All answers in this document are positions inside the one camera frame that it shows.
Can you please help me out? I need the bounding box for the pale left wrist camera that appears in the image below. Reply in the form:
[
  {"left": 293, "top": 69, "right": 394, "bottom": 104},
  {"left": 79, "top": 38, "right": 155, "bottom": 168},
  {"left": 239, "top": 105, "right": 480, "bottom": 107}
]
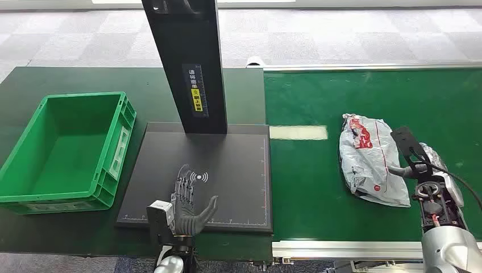
[{"left": 146, "top": 200, "right": 177, "bottom": 246}]

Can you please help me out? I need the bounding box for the grey poly mailer package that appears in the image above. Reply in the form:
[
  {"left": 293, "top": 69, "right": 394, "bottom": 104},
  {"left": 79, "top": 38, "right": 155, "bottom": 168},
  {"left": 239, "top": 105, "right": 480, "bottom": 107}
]
[{"left": 339, "top": 113, "right": 412, "bottom": 209}]

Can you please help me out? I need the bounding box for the black cable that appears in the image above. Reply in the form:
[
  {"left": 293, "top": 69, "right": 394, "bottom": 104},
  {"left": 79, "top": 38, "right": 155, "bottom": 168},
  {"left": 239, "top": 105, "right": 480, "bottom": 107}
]
[{"left": 409, "top": 148, "right": 482, "bottom": 211}]

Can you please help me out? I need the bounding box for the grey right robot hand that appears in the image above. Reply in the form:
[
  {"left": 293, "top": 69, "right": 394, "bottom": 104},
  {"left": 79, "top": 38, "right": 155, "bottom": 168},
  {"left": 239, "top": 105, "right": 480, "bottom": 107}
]
[{"left": 388, "top": 142, "right": 450, "bottom": 181}]

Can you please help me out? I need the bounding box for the aluminium conveyor frame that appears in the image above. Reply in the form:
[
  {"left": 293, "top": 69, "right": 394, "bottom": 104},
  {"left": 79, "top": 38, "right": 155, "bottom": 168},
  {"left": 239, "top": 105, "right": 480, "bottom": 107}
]
[{"left": 262, "top": 62, "right": 482, "bottom": 273}]

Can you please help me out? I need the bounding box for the yellow black column sticker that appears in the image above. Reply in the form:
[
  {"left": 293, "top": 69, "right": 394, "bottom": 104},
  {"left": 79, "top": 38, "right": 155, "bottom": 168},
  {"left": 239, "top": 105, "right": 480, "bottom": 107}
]
[{"left": 182, "top": 63, "right": 210, "bottom": 119}]

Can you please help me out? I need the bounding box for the black scanner column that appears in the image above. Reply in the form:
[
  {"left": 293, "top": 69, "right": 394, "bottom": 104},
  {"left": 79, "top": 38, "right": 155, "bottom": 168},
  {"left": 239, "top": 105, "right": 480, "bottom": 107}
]
[{"left": 141, "top": 0, "right": 228, "bottom": 135}]

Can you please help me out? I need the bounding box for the black scanner base plate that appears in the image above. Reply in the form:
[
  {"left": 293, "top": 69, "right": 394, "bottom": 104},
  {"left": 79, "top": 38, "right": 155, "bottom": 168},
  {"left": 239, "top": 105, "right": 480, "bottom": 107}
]
[{"left": 115, "top": 121, "right": 273, "bottom": 234}]

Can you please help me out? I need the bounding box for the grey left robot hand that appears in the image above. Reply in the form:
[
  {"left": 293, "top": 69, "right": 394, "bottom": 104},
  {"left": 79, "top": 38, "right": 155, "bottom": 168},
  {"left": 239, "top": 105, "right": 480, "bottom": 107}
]
[{"left": 170, "top": 164, "right": 219, "bottom": 237}]

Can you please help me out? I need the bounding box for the green plastic crate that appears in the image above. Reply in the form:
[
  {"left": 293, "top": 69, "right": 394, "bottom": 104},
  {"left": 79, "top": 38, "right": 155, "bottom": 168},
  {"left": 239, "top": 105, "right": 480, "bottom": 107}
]
[{"left": 0, "top": 91, "right": 138, "bottom": 216}]

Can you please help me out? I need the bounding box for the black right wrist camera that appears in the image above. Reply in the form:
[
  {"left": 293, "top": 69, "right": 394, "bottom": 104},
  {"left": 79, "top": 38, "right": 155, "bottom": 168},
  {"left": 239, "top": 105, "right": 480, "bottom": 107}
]
[{"left": 390, "top": 126, "right": 431, "bottom": 179}]

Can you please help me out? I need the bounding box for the green conveyor belt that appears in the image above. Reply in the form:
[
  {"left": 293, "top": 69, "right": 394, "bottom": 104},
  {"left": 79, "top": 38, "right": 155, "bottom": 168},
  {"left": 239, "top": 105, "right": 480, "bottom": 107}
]
[{"left": 263, "top": 69, "right": 482, "bottom": 242}]

